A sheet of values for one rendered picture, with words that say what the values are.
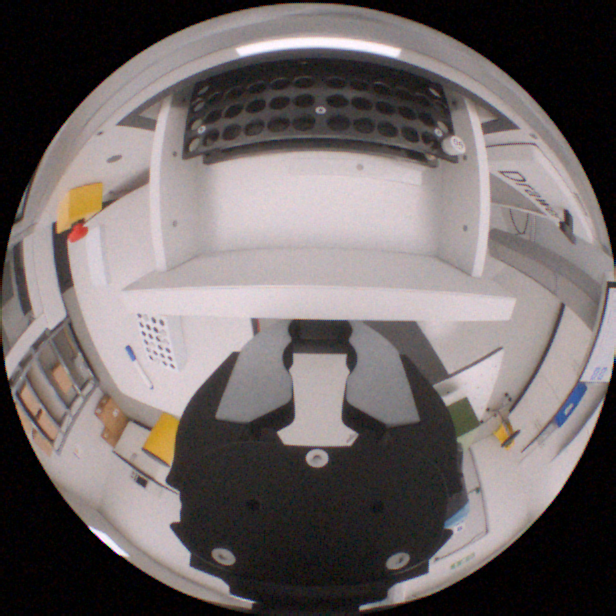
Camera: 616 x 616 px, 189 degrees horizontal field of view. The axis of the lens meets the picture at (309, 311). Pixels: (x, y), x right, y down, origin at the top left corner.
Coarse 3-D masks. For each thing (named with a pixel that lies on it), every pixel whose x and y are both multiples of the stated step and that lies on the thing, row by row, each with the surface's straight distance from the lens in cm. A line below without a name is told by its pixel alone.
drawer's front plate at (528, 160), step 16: (528, 144) 22; (496, 160) 25; (512, 160) 23; (528, 160) 22; (544, 160) 23; (512, 176) 29; (528, 176) 26; (544, 176) 24; (528, 192) 34; (544, 192) 30; (560, 192) 27; (544, 208) 40; (560, 208) 35; (576, 208) 33; (576, 224) 39
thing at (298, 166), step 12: (300, 168) 17; (312, 168) 17; (324, 168) 17; (336, 168) 17; (348, 168) 18; (360, 168) 18; (372, 168) 18; (384, 168) 18; (396, 168) 19; (408, 168) 19; (396, 180) 18; (408, 180) 19; (420, 180) 19
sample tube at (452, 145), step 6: (450, 138) 14; (456, 138) 15; (444, 144) 15; (450, 144) 14; (456, 144) 14; (462, 144) 15; (444, 150) 15; (450, 150) 15; (456, 150) 14; (462, 150) 14; (426, 156) 17; (432, 156) 17
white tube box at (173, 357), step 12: (144, 324) 40; (156, 324) 37; (168, 324) 35; (180, 324) 38; (144, 336) 42; (156, 336) 40; (168, 336) 37; (180, 336) 39; (144, 348) 44; (156, 348) 41; (168, 348) 40; (180, 348) 40; (168, 360) 41; (180, 360) 41
